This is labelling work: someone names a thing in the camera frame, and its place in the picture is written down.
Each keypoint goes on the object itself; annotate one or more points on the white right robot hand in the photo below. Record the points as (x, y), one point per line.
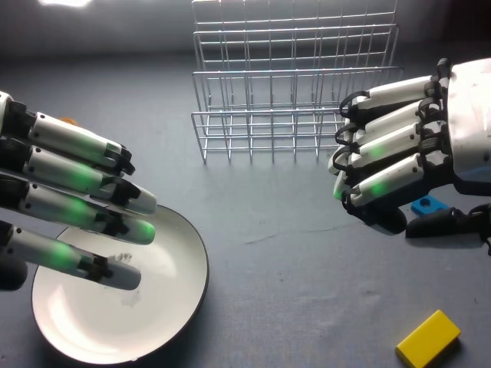
(470, 122)

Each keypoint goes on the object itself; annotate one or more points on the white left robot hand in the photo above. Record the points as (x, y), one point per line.
(57, 168)

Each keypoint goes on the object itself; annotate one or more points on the white plate with black rim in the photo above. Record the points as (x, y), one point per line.
(153, 306)

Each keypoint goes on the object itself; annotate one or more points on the orange swirl cookie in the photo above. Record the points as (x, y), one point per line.
(69, 120)

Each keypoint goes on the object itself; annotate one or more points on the blue block with two holes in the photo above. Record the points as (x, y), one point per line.
(431, 207)

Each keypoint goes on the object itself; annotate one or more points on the yellow rectangular block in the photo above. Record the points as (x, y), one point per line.
(427, 339)

